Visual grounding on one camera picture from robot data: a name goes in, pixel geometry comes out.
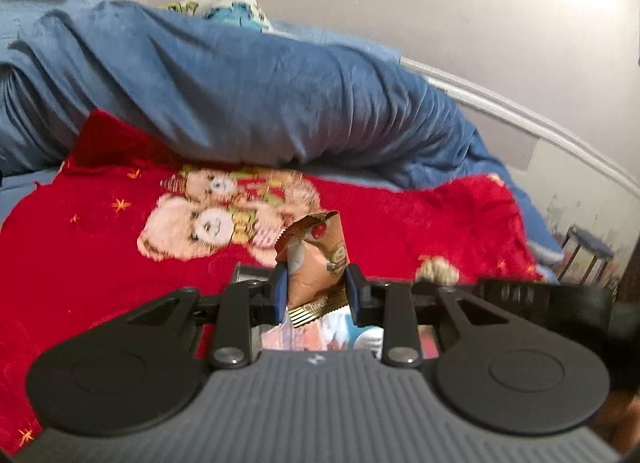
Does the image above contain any white bed rail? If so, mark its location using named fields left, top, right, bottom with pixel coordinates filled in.
left=400, top=57, right=640, bottom=194

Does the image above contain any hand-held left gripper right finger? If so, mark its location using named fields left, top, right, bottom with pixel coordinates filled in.
left=345, top=263, right=506, bottom=370

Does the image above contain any printed card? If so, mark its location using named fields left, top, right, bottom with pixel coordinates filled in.
left=262, top=313, right=441, bottom=359

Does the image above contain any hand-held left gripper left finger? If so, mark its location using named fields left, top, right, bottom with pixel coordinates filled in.
left=125, top=263, right=291, bottom=370

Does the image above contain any printed pillow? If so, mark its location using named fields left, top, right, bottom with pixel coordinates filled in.
left=160, top=0, right=273, bottom=34

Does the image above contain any light blue bed sheet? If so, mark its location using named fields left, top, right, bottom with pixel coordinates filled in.
left=0, top=0, right=401, bottom=231

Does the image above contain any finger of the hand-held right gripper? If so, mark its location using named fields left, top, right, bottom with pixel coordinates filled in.
left=472, top=279, right=616, bottom=339

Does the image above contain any red bear printed blanket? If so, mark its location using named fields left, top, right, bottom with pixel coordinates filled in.
left=0, top=109, right=546, bottom=454

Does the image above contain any black metal stool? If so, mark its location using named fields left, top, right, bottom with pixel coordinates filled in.
left=555, top=224, right=616, bottom=284

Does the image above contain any blue duvet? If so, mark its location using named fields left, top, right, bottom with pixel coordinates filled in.
left=0, top=0, right=566, bottom=264

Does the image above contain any black shallow box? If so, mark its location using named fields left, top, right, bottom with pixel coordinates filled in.
left=197, top=265, right=441, bottom=360

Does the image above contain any brown snack packet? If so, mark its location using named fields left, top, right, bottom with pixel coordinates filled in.
left=274, top=210, right=351, bottom=328

